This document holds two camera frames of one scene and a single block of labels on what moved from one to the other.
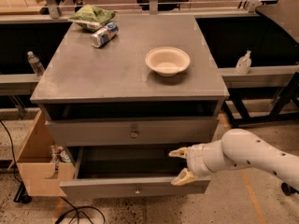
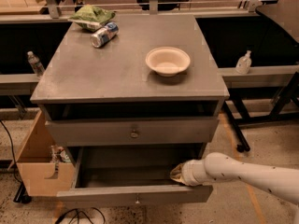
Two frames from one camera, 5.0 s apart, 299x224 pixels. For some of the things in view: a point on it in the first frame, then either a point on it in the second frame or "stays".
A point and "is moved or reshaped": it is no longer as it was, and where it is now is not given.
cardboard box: [33, 159] stays
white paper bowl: [167, 61] stays
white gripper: [195, 161] → [187, 173]
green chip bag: [92, 18] stays
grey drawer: [115, 172] is moved or reshaped
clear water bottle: [35, 63] stays
